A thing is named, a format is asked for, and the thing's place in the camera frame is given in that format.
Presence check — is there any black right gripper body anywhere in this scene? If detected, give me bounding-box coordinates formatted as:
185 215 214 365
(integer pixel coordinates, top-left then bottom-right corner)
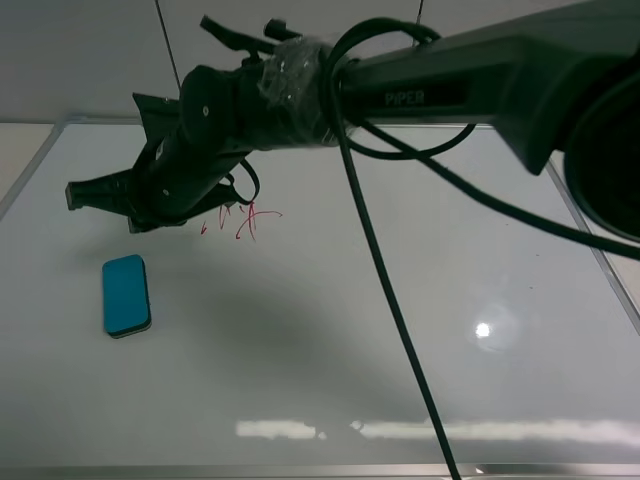
80 93 240 231

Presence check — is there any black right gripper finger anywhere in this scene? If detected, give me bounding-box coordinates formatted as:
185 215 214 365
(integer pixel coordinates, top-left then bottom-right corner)
127 217 150 234
65 181 87 210

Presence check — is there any blue whiteboard eraser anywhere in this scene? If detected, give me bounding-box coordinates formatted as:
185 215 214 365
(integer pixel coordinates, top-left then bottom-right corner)
102 254 152 339

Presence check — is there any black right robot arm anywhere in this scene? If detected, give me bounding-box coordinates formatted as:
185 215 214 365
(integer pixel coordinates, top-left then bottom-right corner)
65 1 639 259

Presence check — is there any white whiteboard with aluminium frame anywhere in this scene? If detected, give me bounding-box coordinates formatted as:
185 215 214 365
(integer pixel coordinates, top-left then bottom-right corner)
1 124 639 479

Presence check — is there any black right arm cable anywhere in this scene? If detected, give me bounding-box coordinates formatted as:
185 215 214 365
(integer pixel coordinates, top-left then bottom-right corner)
199 14 640 480

